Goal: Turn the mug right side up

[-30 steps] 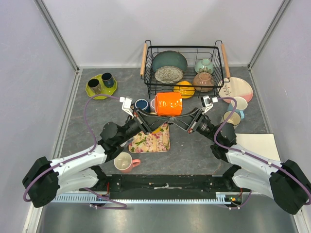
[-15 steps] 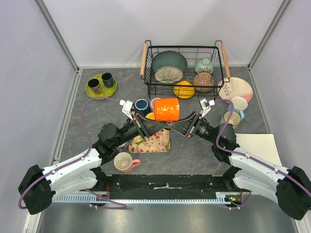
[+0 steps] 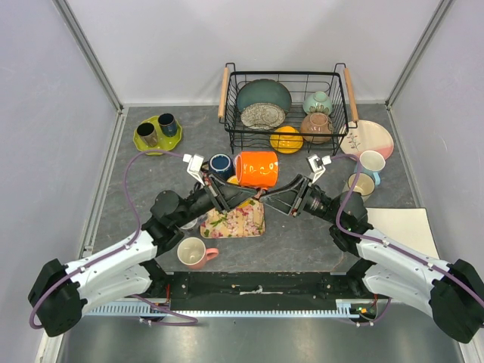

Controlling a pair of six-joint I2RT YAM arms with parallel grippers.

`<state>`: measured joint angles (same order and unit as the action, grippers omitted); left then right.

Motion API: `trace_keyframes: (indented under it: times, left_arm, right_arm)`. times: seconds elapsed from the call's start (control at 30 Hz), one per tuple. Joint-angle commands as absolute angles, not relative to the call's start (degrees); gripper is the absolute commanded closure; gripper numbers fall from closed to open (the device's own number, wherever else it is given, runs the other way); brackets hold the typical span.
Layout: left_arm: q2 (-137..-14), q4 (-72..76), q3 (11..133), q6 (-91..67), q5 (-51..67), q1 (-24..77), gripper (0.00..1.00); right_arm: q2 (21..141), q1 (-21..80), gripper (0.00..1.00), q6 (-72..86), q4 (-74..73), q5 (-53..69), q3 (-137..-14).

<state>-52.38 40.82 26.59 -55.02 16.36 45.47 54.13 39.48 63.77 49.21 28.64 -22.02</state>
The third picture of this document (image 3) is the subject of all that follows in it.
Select speckled beige plate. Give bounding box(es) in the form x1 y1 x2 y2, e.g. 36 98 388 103
240 103 286 130

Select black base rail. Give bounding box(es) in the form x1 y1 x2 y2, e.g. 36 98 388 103
123 270 392 312

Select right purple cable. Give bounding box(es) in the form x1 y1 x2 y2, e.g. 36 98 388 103
324 153 484 328

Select floral placemat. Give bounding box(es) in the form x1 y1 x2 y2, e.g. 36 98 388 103
200 200 265 239

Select brown pink bowl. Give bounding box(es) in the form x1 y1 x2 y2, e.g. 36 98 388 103
299 113 334 144

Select dark blue tumbler cup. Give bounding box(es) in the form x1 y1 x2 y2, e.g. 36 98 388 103
157 113 178 138

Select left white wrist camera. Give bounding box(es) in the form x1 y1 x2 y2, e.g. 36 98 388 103
182 154 207 187

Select light blue mug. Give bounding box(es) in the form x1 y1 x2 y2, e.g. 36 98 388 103
359 150 386 186

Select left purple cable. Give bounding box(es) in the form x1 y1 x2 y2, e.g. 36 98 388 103
29 149 200 329

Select yellow bowl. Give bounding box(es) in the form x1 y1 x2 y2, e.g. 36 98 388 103
269 126 304 154

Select pink floral plate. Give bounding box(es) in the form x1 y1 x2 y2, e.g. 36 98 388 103
340 119 394 160

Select purple cable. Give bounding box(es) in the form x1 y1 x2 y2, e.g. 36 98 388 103
29 149 200 329
324 153 484 328

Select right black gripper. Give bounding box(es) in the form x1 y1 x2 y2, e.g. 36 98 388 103
259 175 342 226

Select brown tumbler cup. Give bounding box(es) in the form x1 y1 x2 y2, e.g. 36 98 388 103
136 123 158 147

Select white square board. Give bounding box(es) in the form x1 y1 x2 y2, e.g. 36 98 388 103
368 208 439 259

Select small grey white mug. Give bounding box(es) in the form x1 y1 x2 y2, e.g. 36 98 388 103
181 220 198 231

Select orange mug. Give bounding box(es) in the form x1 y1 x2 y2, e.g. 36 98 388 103
235 151 279 189

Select light blue cable duct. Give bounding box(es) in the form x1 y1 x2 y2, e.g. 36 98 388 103
85 299 371 318

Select teal plate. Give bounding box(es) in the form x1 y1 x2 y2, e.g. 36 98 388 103
236 79 292 113

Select beige mug dark handle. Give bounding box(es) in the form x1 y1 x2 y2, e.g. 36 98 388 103
342 173 376 202

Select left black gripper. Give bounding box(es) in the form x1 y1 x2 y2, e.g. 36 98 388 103
174 170 256 227

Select dark blue mug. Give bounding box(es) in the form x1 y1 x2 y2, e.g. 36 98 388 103
203 154 235 182

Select green scalloped plate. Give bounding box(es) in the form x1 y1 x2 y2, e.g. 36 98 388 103
133 116 183 155

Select pink mug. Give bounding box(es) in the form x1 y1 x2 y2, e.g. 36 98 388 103
177 237 219 270

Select mint green bowl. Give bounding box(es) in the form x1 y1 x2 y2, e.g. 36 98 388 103
302 91 333 116

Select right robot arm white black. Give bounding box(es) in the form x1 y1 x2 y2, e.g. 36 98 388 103
260 175 483 343

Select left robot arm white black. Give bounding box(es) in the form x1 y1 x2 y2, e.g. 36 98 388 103
28 174 261 337

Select black wire dish rack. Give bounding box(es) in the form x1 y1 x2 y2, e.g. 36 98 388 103
219 63 357 154

